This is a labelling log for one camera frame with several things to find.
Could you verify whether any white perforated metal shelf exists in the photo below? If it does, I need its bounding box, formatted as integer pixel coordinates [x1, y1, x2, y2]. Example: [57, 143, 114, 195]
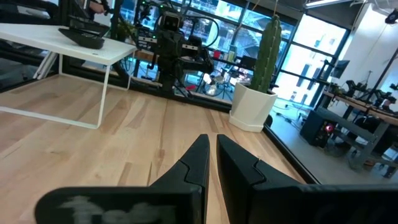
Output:
[0, 22, 137, 130]

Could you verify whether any person's hand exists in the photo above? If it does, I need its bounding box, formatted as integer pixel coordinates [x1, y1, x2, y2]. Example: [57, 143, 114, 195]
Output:
[88, 1, 107, 16]

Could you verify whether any black ceiling spotlight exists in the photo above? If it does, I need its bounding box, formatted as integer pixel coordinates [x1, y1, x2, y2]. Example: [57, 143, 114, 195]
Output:
[384, 8, 398, 25]

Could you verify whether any black monitor on arm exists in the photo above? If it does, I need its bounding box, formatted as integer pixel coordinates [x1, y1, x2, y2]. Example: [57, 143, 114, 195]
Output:
[331, 58, 351, 79]

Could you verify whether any green cactus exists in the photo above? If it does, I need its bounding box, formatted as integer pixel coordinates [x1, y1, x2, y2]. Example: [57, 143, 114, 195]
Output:
[248, 14, 283, 93]

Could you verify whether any wooden workbench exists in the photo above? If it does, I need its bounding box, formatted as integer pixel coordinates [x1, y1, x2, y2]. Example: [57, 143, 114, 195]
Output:
[315, 90, 398, 180]

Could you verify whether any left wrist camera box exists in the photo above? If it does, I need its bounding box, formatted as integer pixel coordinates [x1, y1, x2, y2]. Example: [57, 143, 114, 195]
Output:
[161, 12, 183, 32]

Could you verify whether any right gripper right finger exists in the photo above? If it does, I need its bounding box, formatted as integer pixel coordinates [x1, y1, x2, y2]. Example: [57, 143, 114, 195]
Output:
[216, 133, 398, 224]

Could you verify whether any black teardrop mini plate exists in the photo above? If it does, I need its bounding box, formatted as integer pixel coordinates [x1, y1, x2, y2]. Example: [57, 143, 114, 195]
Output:
[58, 27, 106, 50]

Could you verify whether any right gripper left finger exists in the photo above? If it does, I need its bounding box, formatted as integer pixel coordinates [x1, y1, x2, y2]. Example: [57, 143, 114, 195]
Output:
[34, 133, 210, 224]

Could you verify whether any black deep square mini bowl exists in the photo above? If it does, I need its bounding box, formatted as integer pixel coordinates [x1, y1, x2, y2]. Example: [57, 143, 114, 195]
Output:
[68, 16, 110, 37]

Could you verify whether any black desktop computer tower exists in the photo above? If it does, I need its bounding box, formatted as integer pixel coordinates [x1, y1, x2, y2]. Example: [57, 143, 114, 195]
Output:
[299, 109, 336, 147]

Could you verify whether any white floor fan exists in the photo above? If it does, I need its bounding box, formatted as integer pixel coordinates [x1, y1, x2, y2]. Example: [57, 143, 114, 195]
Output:
[201, 72, 220, 96]

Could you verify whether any person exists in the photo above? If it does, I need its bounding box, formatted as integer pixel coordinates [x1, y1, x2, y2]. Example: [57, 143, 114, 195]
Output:
[57, 0, 114, 20]

